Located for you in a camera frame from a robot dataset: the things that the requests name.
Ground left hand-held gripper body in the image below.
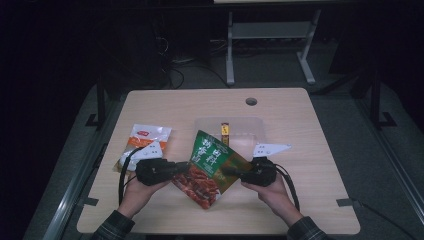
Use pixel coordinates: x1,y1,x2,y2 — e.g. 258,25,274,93
128,140,176,187

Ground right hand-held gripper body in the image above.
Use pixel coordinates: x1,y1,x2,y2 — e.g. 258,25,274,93
239,143,293,188

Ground green and red food packet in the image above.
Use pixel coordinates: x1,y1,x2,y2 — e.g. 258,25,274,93
171,129,254,210

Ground white and orange food packet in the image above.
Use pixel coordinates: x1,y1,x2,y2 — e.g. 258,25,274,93
113,123,173,174

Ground small yellow box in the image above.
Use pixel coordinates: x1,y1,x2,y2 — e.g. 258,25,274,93
220,122,230,148

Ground clear plastic container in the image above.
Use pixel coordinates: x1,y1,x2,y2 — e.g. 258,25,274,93
193,116,268,161

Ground person's left hand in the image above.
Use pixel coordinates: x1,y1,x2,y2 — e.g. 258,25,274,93
116,171,171,219

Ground person's right hand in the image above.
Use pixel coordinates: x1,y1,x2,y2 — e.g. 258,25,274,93
241,173,304,228

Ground black metal stand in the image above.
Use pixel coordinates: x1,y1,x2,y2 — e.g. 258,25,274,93
84,83,108,129
369,69,398,129

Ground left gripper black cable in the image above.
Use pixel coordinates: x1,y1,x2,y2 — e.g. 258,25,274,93
118,146,148,206

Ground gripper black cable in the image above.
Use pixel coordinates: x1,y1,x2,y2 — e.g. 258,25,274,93
118,146,148,206
273,163,301,213

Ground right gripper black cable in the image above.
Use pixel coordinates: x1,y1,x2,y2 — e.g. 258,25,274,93
273,163,301,213

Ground tangle of black cables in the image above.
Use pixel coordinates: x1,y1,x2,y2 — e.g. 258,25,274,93
156,33,231,90

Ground aluminium rail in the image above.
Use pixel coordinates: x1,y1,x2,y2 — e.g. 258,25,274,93
41,93,129,240
353,99,424,214

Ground thin grey cable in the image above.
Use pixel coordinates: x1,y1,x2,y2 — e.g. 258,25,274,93
349,199,414,240

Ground white metal desk frame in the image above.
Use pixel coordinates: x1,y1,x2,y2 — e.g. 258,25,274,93
224,9,323,86

